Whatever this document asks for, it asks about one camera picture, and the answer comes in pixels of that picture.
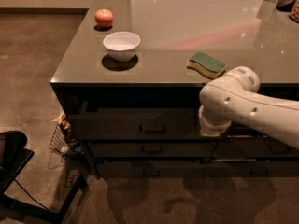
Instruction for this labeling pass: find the dark drawer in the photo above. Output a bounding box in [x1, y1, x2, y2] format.
[97, 160, 206, 178]
[85, 141, 216, 158]
[205, 161, 299, 177]
[213, 136, 299, 158]
[67, 101, 232, 141]

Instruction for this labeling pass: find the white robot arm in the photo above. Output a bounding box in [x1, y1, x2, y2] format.
[199, 66, 299, 148]

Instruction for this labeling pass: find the dark counter cabinet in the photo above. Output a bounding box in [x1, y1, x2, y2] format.
[51, 0, 299, 177]

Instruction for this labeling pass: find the white bowl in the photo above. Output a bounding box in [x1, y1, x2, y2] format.
[103, 32, 141, 63]

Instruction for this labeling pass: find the green yellow sponge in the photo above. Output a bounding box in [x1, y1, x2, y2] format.
[187, 52, 227, 79]

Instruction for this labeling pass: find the red apple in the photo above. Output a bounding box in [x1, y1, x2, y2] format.
[94, 9, 113, 28]

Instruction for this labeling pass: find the wire basket with items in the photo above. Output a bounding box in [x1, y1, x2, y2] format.
[50, 112, 82, 156]

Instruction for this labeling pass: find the black floor cable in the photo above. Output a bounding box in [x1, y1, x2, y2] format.
[12, 178, 54, 213]

